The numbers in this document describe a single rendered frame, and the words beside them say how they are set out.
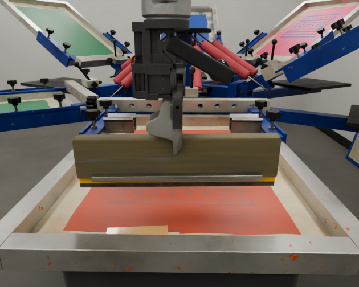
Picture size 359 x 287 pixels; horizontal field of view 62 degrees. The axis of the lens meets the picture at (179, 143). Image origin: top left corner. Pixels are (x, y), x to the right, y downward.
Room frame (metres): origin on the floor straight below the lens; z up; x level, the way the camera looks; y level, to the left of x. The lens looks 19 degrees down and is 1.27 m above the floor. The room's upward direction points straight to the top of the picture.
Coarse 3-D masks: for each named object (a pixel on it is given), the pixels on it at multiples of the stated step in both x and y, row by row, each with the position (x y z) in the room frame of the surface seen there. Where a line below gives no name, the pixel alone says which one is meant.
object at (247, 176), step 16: (96, 176) 0.47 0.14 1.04; (112, 176) 0.47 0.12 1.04; (128, 176) 0.47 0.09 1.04; (144, 176) 0.46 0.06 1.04; (160, 176) 0.46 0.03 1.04; (176, 176) 0.46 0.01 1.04; (192, 176) 0.46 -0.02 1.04; (208, 176) 0.46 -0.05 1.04; (224, 176) 0.46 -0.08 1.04; (240, 176) 0.46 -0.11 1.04; (256, 176) 0.46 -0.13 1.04
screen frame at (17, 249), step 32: (64, 160) 0.66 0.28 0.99; (288, 160) 0.66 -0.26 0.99; (32, 192) 0.50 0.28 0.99; (320, 192) 0.50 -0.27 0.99; (0, 224) 0.40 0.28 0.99; (32, 224) 0.44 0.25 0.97; (352, 224) 0.40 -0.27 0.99; (0, 256) 0.34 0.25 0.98; (32, 256) 0.34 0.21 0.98; (64, 256) 0.34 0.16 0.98; (96, 256) 0.34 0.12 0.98; (128, 256) 0.34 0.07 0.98; (160, 256) 0.34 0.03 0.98; (192, 256) 0.34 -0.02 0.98; (224, 256) 0.34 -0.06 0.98; (256, 256) 0.34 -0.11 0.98; (288, 256) 0.33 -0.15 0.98; (320, 256) 0.33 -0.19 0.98; (352, 256) 0.33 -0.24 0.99
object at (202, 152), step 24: (72, 144) 0.48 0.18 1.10; (96, 144) 0.47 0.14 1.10; (120, 144) 0.48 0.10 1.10; (144, 144) 0.48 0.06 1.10; (168, 144) 0.48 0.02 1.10; (192, 144) 0.48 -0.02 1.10; (216, 144) 0.48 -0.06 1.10; (240, 144) 0.48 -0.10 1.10; (264, 144) 0.48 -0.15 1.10; (96, 168) 0.48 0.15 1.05; (120, 168) 0.48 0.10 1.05; (144, 168) 0.48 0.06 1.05; (168, 168) 0.48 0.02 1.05; (192, 168) 0.48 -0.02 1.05; (216, 168) 0.48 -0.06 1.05; (240, 168) 0.48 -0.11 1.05; (264, 168) 0.48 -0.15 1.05
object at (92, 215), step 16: (96, 192) 0.57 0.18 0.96; (80, 208) 0.50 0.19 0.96; (96, 208) 0.50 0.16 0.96; (112, 208) 0.50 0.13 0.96; (128, 208) 0.50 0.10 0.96; (144, 208) 0.50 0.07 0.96; (160, 208) 0.50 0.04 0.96; (176, 208) 0.50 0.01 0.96; (80, 224) 0.45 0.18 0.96; (96, 224) 0.45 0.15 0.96; (112, 224) 0.45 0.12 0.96; (128, 224) 0.45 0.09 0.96; (144, 224) 0.45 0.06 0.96; (160, 224) 0.45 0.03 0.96; (176, 224) 0.45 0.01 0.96
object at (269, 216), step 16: (256, 192) 0.57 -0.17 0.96; (272, 192) 0.57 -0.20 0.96; (192, 208) 0.50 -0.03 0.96; (208, 208) 0.50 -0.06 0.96; (224, 208) 0.50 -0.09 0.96; (240, 208) 0.50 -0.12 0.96; (256, 208) 0.50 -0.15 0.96; (272, 208) 0.50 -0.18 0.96; (192, 224) 0.45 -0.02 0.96; (208, 224) 0.45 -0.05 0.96; (224, 224) 0.45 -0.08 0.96; (240, 224) 0.45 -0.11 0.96; (256, 224) 0.45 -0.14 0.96; (272, 224) 0.45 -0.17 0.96; (288, 224) 0.45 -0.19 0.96
